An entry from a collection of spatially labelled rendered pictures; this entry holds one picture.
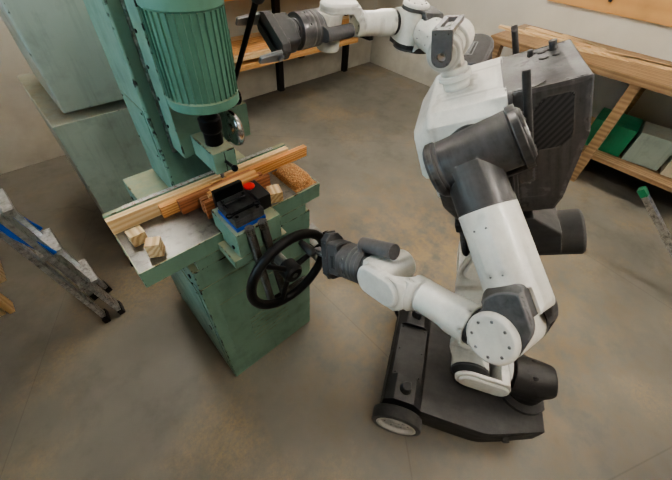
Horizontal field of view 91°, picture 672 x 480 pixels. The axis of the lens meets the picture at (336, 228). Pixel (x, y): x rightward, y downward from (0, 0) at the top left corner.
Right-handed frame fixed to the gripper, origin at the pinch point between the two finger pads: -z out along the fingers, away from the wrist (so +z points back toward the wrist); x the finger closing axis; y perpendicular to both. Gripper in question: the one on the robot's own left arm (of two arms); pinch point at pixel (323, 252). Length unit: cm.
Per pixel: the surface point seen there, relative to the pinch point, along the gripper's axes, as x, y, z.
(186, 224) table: 8.3, 26.3, -30.7
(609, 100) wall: 60, -325, -22
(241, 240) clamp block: 4.6, 17.3, -12.7
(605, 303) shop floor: -68, -183, 21
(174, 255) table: 1.8, 32.0, -23.1
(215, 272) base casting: -7.8, 20.2, -30.1
